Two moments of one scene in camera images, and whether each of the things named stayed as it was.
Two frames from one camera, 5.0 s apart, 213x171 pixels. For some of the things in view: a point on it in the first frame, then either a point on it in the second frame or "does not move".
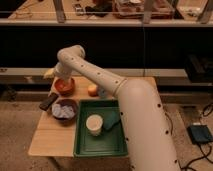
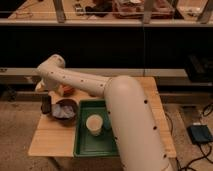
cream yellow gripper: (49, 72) to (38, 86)
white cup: (94, 124) does not move
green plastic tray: (110, 142) does not move
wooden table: (55, 137) does not move
